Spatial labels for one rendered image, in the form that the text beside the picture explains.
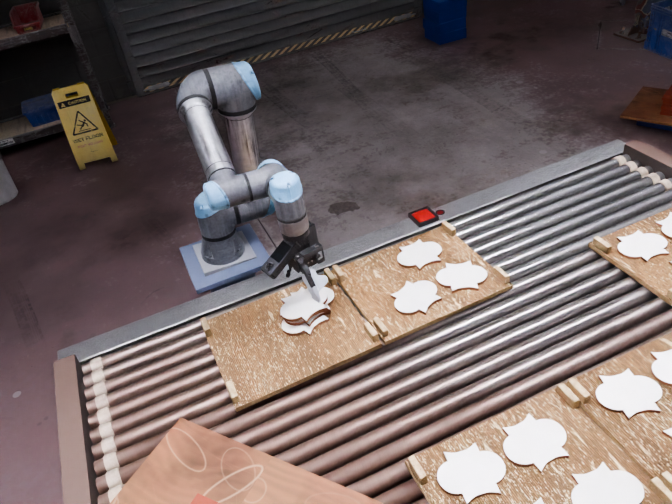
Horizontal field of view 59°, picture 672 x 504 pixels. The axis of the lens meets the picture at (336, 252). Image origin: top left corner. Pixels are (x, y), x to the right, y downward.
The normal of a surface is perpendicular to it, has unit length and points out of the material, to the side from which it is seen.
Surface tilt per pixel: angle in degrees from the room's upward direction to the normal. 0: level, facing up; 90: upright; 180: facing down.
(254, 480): 0
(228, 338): 0
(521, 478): 0
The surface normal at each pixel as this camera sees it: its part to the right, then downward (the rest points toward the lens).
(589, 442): -0.13, -0.78
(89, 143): 0.29, 0.37
